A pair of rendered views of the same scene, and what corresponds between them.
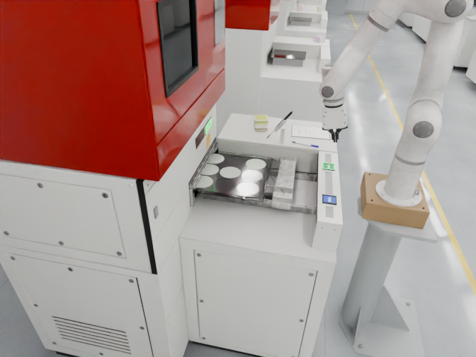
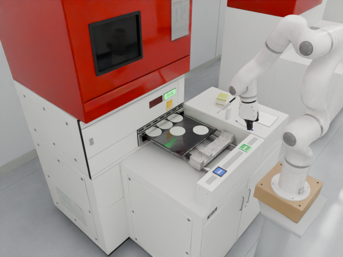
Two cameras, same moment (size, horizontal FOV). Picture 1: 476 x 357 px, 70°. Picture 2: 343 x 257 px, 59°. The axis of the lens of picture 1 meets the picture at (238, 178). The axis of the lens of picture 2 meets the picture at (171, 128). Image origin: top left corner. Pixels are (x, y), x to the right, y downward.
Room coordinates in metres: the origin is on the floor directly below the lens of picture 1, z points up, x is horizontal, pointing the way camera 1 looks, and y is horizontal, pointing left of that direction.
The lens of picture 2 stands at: (-0.02, -0.73, 2.05)
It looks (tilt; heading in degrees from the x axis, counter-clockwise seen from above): 35 degrees down; 30
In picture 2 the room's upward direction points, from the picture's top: straight up
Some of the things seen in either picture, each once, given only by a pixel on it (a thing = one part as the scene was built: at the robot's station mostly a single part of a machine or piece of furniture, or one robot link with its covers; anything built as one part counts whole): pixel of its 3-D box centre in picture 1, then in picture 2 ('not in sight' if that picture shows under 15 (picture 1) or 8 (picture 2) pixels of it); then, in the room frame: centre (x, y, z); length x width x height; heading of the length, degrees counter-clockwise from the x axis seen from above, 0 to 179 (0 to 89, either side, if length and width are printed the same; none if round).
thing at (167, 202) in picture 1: (189, 168); (140, 120); (1.22, 0.21, 1.02); 0.82 x 0.03 x 0.40; 169
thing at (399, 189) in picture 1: (404, 176); (293, 174); (1.22, -0.71, 1.01); 0.19 x 0.19 x 0.18
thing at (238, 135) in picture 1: (278, 142); (234, 117); (1.72, -0.22, 0.89); 0.62 x 0.35 x 0.14; 79
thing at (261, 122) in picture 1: (261, 122); (222, 99); (1.74, -0.12, 1.00); 0.07 x 0.07 x 0.07; 4
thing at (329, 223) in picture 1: (326, 195); (231, 168); (1.23, -0.40, 0.89); 0.55 x 0.09 x 0.14; 169
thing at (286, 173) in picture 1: (285, 183); (212, 150); (1.35, -0.23, 0.87); 0.36 x 0.08 x 0.03; 169
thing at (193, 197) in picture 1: (205, 171); (162, 125); (1.39, 0.16, 0.89); 0.44 x 0.02 x 0.10; 169
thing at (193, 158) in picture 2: (282, 197); (196, 159); (1.19, -0.20, 0.89); 0.08 x 0.03 x 0.03; 79
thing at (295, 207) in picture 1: (256, 202); (183, 157); (1.23, -0.09, 0.84); 0.50 x 0.02 x 0.03; 79
